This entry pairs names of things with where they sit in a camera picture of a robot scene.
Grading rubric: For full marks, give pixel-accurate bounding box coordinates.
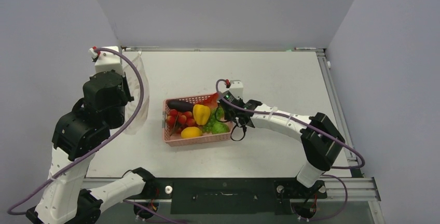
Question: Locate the clear zip top bag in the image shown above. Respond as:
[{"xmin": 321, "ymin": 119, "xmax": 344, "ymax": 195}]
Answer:
[{"xmin": 123, "ymin": 51, "xmax": 150, "ymax": 135}]

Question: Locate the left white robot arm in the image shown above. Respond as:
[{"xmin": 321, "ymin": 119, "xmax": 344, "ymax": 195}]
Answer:
[{"xmin": 26, "ymin": 71, "xmax": 155, "ymax": 223}]

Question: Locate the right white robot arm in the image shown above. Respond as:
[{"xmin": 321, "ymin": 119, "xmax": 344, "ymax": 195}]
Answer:
[{"xmin": 218, "ymin": 91, "xmax": 345, "ymax": 197}]

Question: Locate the green lettuce head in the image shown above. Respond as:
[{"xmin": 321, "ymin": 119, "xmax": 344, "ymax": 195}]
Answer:
[{"xmin": 202, "ymin": 107, "xmax": 230, "ymax": 134}]

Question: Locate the watermelon slice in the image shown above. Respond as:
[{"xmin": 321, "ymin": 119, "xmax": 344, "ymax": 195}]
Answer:
[{"xmin": 201, "ymin": 93, "xmax": 218, "ymax": 110}]

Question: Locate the yellow bell pepper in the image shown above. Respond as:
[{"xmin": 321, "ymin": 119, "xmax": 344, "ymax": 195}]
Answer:
[{"xmin": 192, "ymin": 104, "xmax": 211, "ymax": 125}]

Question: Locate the yellow lemon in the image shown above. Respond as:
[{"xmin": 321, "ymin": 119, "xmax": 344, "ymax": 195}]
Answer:
[{"xmin": 181, "ymin": 127, "xmax": 203, "ymax": 138}]

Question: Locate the dark purple eggplant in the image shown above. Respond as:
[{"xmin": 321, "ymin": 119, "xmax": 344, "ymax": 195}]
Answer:
[{"xmin": 166, "ymin": 100, "xmax": 194, "ymax": 113}]

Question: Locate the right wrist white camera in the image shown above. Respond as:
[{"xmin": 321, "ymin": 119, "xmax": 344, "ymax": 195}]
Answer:
[{"xmin": 228, "ymin": 80, "xmax": 244, "ymax": 100}]

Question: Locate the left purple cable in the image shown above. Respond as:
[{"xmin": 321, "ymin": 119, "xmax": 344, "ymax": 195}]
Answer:
[{"xmin": 7, "ymin": 47, "xmax": 145, "ymax": 216}]

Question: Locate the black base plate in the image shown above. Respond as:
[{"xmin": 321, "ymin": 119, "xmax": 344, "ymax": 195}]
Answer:
[{"xmin": 130, "ymin": 177, "xmax": 327, "ymax": 215}]

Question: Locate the aluminium table rail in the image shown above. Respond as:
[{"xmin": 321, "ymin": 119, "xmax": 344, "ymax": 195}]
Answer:
[{"xmin": 317, "ymin": 49, "xmax": 380, "ymax": 202}]

